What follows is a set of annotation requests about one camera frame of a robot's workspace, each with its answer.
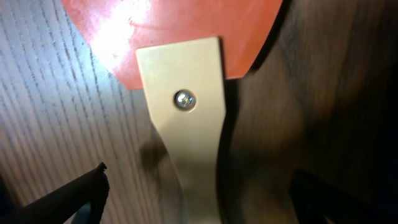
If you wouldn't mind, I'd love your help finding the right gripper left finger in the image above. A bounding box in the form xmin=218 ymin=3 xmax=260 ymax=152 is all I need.
xmin=1 ymin=162 xmax=110 ymax=224

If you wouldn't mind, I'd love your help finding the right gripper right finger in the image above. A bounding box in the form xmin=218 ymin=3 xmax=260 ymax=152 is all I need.
xmin=289 ymin=169 xmax=397 ymax=224

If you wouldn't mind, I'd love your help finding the orange scraper wooden handle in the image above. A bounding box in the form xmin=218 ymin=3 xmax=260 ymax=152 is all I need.
xmin=62 ymin=0 xmax=282 ymax=223

